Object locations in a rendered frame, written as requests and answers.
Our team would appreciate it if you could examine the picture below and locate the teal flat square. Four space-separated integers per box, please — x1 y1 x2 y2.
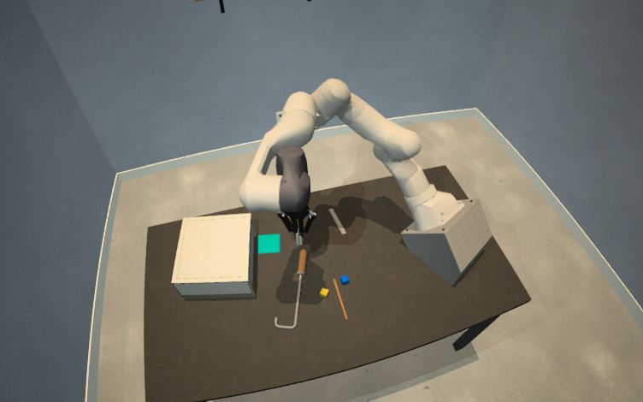
257 234 280 254

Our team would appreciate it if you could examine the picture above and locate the pale grey flat bar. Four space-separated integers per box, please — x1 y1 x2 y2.
329 209 346 234

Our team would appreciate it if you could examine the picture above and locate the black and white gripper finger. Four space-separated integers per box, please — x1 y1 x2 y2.
278 212 299 245
298 210 316 245

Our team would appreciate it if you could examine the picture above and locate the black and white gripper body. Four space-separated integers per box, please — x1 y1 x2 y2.
284 205 310 219

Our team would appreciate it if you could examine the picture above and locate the metal hook with wooden handle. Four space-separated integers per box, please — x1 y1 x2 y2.
274 249 307 329

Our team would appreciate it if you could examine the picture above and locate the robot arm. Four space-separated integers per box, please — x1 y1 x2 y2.
239 79 464 231

